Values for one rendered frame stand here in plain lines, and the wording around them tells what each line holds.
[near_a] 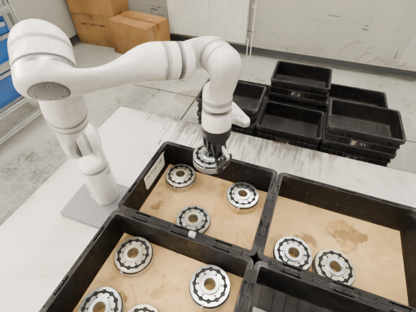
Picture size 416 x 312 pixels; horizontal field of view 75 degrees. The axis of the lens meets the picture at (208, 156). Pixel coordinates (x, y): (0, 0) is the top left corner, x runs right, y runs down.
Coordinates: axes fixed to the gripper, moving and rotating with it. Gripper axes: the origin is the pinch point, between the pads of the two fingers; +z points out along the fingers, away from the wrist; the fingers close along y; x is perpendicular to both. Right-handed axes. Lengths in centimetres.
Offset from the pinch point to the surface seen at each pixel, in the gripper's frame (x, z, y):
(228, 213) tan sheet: 1.1, 16.8, 7.5
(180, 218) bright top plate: -13.5, 14.0, 4.1
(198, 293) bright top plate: -17.6, 13.6, 25.7
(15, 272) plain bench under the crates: -65, 30, -10
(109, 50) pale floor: 14, 101, -321
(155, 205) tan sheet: -18.5, 16.9, -5.7
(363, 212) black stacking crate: 36.5, 12.9, 27.2
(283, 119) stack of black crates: 91, 62, -66
